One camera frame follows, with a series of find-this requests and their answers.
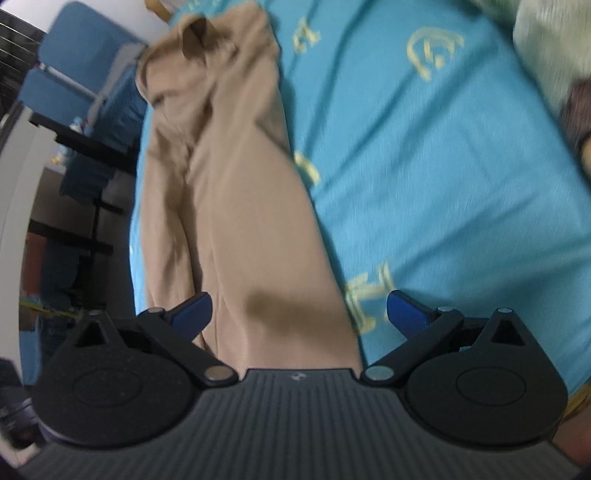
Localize teal printed bed sheet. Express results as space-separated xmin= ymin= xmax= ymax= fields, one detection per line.
xmin=129 ymin=0 xmax=591 ymax=398

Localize blue covered chair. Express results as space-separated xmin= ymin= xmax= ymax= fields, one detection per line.
xmin=39 ymin=0 xmax=149 ymax=154
xmin=18 ymin=67 xmax=112 ymax=205

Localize tan pants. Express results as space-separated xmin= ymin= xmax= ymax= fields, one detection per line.
xmin=133 ymin=2 xmax=365 ymax=376

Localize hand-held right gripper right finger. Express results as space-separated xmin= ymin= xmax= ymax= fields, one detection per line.
xmin=360 ymin=291 xmax=532 ymax=387

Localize green printed fleece blanket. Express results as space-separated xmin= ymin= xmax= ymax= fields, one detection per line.
xmin=471 ymin=0 xmax=591 ymax=182

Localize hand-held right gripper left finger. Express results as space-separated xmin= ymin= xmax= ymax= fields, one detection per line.
xmin=74 ymin=292 xmax=239 ymax=387

